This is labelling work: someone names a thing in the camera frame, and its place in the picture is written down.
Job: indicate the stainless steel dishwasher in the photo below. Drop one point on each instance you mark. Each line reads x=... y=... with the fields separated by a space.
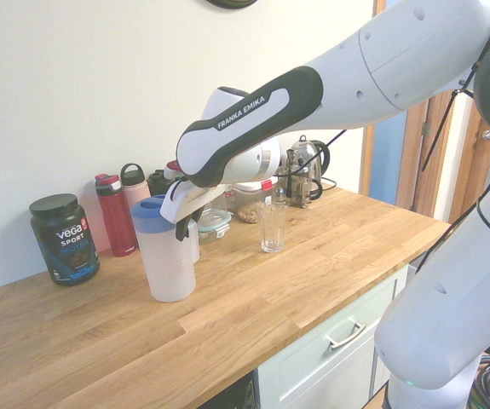
x=236 y=396

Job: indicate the pink water bottle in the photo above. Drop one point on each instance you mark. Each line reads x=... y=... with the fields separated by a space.
x=136 y=191

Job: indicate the glass French press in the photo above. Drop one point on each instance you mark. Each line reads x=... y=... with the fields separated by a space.
x=302 y=187

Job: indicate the stainless steel electric kettle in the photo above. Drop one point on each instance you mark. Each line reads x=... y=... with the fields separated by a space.
x=308 y=157

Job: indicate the glass container with teal lid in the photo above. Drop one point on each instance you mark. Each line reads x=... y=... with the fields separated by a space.
x=215 y=226

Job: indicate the clear drinking glass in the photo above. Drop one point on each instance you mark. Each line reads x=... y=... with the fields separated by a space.
x=272 y=238

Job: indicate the black Vega protein tub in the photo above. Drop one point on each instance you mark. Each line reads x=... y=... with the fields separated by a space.
x=63 y=247

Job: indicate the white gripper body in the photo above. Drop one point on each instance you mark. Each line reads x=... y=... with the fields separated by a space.
x=185 y=200

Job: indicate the wooden door frame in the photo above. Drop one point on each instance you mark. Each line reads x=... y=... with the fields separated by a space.
x=440 y=179

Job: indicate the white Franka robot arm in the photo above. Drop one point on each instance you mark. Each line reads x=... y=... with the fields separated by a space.
x=355 y=85

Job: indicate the dark round wall clock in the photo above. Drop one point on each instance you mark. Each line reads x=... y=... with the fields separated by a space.
x=232 y=3

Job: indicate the translucent pitcher with blue lid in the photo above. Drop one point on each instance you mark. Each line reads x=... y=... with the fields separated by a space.
x=163 y=264

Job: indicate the red water bottle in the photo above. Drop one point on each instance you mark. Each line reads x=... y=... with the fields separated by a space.
x=117 y=221

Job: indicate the cereal container with white lid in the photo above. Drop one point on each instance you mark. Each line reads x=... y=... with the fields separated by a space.
x=249 y=204

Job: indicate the black shaker bottle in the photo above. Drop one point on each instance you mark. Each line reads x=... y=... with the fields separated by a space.
x=156 y=181

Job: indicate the white cabinet drawer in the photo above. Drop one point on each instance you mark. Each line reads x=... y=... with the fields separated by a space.
x=304 y=375

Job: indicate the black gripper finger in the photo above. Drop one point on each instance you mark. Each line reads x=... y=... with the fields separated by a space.
x=195 y=215
x=181 y=232

